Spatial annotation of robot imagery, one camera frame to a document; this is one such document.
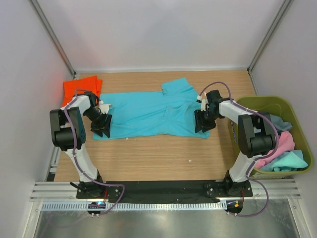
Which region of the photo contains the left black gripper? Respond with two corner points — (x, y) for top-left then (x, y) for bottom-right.
(83, 108), (112, 137)

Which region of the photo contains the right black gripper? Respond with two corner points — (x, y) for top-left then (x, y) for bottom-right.
(194, 109), (219, 133)

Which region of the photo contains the turquoise blue t shirt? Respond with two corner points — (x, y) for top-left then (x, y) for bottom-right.
(101, 78), (210, 139)

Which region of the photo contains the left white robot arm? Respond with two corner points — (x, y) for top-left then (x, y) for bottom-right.
(50, 89), (112, 198)

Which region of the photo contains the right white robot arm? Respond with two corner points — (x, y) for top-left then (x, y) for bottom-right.
(194, 90), (278, 196)

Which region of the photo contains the folded orange t shirt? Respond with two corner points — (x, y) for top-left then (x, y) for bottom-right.
(62, 75), (103, 107)

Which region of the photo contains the left controller board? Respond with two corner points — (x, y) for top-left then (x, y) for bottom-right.
(87, 201), (106, 217)

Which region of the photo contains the controller board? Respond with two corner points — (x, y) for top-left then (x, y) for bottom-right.
(225, 200), (244, 216)
(87, 201), (106, 217)

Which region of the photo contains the green plastic bin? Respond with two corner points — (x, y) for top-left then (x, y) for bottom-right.
(237, 96), (314, 179)

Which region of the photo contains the grey blue t shirt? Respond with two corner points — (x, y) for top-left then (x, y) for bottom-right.
(270, 114), (293, 135)

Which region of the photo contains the pink t shirt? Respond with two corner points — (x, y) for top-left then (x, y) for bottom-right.
(255, 131), (295, 169)

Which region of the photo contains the right controller board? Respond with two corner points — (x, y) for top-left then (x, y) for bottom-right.
(225, 200), (244, 216)

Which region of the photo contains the light teal t shirt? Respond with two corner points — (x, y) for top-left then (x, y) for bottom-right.
(260, 150), (308, 172)

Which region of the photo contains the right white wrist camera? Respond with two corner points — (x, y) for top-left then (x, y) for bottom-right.
(197, 95), (209, 112)

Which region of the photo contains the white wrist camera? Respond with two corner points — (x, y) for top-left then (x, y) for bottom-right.
(98, 100), (112, 114)
(197, 95), (209, 112)

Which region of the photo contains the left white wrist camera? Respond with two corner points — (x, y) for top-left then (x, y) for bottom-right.
(98, 100), (112, 114)

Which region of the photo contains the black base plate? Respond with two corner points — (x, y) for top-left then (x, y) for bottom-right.
(70, 180), (253, 204)

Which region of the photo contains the aluminium frame rail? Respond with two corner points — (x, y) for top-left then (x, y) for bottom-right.
(30, 178), (301, 201)

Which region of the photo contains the slotted cable duct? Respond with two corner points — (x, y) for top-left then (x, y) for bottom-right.
(41, 200), (227, 212)

